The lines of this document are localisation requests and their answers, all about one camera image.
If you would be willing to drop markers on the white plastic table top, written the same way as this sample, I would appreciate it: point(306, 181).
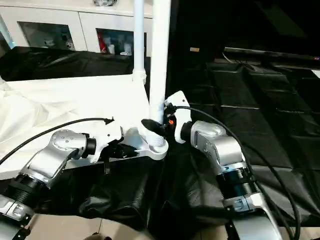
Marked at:
point(62, 100)

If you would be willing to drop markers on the shiny crumpled foil object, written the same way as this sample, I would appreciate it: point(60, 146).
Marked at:
point(102, 2)

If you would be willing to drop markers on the white plastic table leg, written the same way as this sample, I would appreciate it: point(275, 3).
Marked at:
point(138, 37)
point(158, 62)

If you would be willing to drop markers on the long grey metal bar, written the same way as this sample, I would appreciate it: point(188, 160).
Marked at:
point(250, 51)

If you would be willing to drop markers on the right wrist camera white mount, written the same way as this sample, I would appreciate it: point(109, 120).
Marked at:
point(182, 112)

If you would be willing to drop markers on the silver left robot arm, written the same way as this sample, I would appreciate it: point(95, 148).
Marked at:
point(52, 152)

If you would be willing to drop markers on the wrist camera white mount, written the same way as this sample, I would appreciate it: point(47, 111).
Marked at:
point(110, 135)
point(182, 112)

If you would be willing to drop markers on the white flat board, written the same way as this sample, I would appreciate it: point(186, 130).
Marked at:
point(317, 73)

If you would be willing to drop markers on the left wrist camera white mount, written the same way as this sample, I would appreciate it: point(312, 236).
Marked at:
point(110, 135)

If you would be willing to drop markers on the black plastic mat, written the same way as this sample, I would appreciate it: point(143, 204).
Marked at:
point(262, 125)

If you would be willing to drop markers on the white cabinet with glass doors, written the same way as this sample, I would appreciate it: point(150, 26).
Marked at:
point(82, 17)

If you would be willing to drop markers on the black case with yellow label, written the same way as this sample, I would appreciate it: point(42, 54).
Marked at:
point(194, 49)

